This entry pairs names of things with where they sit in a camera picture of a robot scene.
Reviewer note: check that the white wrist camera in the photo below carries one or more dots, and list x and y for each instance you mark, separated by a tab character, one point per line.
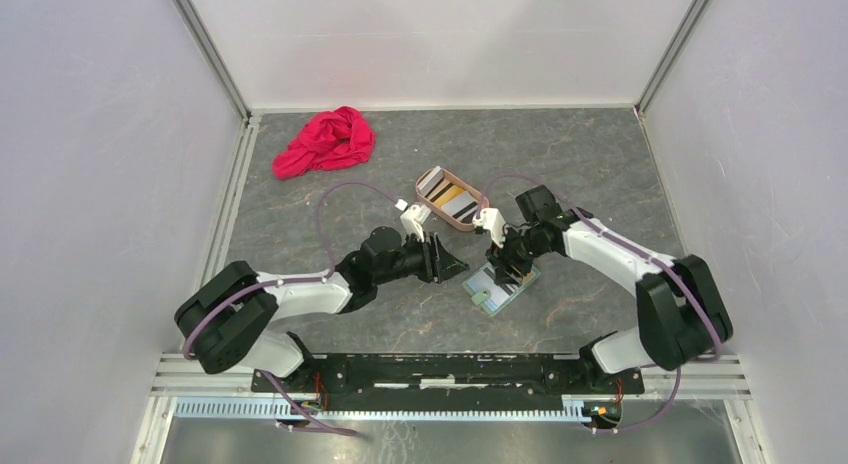
491	220
413	217

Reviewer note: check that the stack of silver cards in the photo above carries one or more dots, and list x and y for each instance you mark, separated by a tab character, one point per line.
430	180

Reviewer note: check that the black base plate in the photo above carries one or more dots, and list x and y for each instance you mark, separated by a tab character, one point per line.
374	382

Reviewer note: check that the silver card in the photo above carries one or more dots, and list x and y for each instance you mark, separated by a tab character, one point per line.
504	290

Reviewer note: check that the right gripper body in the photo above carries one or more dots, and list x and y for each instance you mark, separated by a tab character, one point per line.
517	246

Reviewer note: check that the green card holder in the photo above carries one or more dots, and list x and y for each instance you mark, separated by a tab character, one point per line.
479	295

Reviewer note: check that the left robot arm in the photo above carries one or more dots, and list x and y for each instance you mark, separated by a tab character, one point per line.
225	322

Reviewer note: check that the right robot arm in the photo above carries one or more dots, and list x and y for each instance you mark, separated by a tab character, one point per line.
681	315

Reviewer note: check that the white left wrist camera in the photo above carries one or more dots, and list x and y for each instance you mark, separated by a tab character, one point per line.
413	217

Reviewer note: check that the gold striped card in tray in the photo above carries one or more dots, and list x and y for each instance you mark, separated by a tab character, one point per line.
446	194

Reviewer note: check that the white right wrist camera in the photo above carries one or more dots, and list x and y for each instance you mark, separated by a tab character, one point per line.
491	220

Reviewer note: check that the white slotted cable duct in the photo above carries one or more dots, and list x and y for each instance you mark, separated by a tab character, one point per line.
276	408

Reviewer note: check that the red crumpled cloth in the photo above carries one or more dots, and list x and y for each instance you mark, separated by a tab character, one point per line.
330	140

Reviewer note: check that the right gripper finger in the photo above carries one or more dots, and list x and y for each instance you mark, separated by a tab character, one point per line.
523	268
505	276

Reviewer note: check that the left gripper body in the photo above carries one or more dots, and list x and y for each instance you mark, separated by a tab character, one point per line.
412	259

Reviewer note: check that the pink oval tray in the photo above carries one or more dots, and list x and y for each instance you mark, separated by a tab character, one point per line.
460	211

